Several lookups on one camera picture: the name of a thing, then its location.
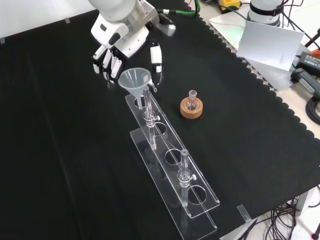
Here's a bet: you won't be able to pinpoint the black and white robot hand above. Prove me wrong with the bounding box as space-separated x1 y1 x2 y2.
90 13 165 86

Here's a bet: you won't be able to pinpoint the clear plastic funnel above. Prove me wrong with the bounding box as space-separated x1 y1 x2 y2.
118 68 153 111

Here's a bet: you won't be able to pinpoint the transparent acrylic funnel stand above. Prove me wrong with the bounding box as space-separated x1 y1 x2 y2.
124 87 221 240

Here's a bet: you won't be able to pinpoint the small round-bottom glass flask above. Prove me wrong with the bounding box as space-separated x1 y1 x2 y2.
186 89 200 112

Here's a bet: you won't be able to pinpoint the black bench cloth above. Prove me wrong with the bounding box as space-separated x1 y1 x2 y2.
0 8 320 240

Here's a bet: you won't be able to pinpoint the yellow stop button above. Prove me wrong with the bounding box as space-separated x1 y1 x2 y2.
219 0 243 14

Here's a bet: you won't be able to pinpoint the pale board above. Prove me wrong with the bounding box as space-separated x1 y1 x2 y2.
236 20 305 71

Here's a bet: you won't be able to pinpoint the green and black plug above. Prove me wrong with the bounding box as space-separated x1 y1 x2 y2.
290 66 320 97

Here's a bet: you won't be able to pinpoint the black power adapter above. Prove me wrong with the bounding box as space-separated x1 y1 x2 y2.
298 50 320 72

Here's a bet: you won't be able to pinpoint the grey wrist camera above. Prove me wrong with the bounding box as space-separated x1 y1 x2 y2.
156 13 177 37

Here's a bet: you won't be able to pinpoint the green cable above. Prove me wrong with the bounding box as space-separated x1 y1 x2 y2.
156 0 202 18

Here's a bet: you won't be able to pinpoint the cork ring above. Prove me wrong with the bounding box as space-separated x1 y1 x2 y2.
179 97 204 121

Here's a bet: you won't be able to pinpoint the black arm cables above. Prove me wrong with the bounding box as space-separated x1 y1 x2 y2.
279 0 320 51

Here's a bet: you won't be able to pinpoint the coiled black cable bundle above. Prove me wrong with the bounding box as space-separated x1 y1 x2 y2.
305 93 320 126

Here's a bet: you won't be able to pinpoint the loose black floor cables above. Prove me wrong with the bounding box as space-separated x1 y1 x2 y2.
219 194 320 240

